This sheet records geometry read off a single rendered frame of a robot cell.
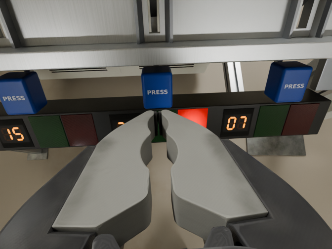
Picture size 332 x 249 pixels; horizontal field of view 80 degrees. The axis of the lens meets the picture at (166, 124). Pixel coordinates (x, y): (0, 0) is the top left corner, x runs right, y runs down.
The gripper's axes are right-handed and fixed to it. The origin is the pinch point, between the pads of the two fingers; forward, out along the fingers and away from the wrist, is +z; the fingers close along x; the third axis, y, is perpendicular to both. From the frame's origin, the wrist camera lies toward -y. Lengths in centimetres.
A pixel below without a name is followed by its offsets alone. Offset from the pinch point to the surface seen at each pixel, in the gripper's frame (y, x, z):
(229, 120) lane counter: 4.2, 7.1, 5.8
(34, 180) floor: 53, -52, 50
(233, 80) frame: 13, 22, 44
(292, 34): -3.7, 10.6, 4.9
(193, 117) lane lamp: 3.6, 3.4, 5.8
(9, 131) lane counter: 4.1, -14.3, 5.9
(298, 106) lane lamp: 2.9, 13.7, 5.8
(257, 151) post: 48, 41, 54
